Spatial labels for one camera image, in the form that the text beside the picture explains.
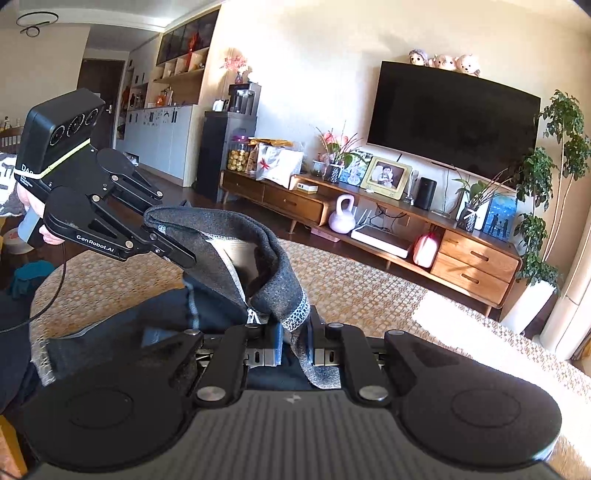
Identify wooden TV cabinet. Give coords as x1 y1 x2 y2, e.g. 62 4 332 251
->
219 168 522 319

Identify cartoon figure picture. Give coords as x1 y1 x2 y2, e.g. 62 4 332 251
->
344 150 374 186

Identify potted pink flower plant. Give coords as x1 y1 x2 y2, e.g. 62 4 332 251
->
316 122 365 184

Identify white cartoon print stool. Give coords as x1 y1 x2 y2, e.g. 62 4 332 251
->
2 226 35 254

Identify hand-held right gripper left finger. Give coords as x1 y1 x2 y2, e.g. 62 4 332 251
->
168 322 284 409

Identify pink bag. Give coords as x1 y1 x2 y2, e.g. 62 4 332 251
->
412 231 439 269

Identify yellow photo frame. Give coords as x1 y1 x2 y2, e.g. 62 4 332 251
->
360 156 413 200

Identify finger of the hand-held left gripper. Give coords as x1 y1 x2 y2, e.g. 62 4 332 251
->
110 168 164 216
91 193 198 269

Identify person's left hand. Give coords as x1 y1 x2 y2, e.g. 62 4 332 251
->
16 183 66 247

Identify dark grey shirt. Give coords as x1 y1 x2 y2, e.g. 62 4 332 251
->
0 206 384 416

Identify wall shelves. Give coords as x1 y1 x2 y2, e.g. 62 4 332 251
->
124 4 220 109

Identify black cable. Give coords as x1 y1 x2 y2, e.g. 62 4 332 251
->
0 244 68 330

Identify black television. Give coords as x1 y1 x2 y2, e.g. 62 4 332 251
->
367 60 542 185

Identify white standing air conditioner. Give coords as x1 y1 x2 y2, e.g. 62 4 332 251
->
540 258 591 361

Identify black speaker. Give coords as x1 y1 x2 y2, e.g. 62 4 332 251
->
413 176 437 210

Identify white gift bag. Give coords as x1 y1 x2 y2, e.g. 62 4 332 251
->
254 143 304 183

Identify dark wooden door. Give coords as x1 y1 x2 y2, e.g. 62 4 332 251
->
81 58 127 160

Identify blue picture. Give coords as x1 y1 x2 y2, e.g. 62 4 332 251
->
482 194 517 241

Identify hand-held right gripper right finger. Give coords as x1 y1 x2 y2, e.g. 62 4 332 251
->
309 318 445 408

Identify pink flower vase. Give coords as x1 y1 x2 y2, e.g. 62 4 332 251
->
221 55 252 85

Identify purple kettlebell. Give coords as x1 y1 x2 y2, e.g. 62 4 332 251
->
329 195 356 234

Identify jar of golden chocolates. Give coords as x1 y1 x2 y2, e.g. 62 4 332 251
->
228 135 250 172

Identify black cabinet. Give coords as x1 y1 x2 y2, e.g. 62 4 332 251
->
196 111 258 202

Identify coffee machine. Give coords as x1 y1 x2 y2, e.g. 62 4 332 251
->
228 83 262 114

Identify round table with lace cloth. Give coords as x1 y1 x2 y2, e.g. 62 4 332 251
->
28 237 591 462

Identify ceiling lamp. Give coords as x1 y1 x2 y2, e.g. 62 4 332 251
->
16 11 60 38

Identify tall potted tree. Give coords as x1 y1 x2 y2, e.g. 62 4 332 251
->
501 90 591 335

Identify teal garment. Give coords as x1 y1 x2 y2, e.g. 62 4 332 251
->
11 261 56 298

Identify white flat box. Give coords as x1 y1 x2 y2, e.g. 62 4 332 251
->
351 224 413 258

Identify white cabinets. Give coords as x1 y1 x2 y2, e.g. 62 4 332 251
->
122 104 206 188

